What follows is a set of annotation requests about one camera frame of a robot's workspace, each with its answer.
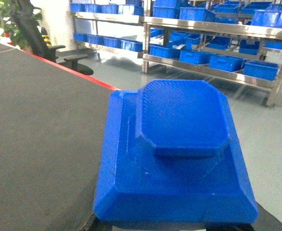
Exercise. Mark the blue plastic block part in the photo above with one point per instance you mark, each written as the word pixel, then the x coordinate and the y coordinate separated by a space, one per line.
pixel 171 159

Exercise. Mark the stainless steel shelf rack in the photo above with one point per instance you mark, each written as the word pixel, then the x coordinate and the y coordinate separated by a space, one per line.
pixel 189 38

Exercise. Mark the black office chair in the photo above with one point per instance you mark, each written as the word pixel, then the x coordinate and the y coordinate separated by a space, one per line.
pixel 22 16

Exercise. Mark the green potted plant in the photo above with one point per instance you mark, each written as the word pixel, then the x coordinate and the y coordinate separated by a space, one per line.
pixel 11 8

